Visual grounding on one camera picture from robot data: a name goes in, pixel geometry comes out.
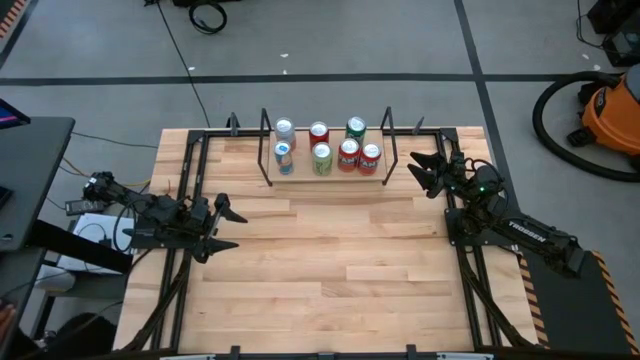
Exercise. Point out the black metal table frame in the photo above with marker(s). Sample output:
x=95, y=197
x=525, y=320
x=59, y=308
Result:
x=430, y=133

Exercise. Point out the black desk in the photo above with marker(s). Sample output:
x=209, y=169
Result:
x=35, y=175

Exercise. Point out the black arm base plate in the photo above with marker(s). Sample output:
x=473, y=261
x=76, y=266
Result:
x=165, y=245
x=452, y=237

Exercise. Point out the black power adapter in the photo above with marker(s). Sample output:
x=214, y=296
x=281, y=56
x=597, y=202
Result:
x=82, y=206

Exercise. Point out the dark green soda can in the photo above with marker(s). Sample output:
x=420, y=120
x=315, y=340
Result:
x=356, y=126

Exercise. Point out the laptop screen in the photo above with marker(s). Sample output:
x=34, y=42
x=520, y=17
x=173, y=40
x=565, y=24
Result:
x=10, y=117

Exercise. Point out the pale green soda can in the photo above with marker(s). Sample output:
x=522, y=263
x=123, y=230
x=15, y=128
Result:
x=322, y=162

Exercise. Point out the plain red soda can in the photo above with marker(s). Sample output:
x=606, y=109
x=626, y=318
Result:
x=318, y=132

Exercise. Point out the red Fanta strawberry can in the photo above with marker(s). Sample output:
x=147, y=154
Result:
x=348, y=160
x=370, y=162

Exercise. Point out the blue tall slim can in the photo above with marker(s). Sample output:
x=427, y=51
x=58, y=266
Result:
x=284, y=162

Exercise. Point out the white box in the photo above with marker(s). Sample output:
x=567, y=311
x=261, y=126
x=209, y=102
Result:
x=90, y=225

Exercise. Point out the black mat with hazard stripes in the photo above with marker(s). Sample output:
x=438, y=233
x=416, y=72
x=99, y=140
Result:
x=570, y=310

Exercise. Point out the silver can top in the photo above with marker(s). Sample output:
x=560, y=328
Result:
x=285, y=131

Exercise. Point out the orange shop vacuum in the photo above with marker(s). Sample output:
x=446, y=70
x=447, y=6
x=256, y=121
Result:
x=612, y=115
x=537, y=120

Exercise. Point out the black equipment case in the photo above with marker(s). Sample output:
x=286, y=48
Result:
x=622, y=45

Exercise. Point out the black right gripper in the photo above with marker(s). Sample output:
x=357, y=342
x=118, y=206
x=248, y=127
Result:
x=459, y=175

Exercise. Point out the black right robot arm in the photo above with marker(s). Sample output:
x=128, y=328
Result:
x=540, y=240

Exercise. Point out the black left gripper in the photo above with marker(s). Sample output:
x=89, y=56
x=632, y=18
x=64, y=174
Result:
x=200, y=220

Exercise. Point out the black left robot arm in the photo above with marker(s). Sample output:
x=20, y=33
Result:
x=150, y=210

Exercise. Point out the person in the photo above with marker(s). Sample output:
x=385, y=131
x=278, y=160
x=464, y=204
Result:
x=85, y=337

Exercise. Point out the black diagonal beam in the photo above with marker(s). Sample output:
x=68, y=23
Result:
x=80, y=247

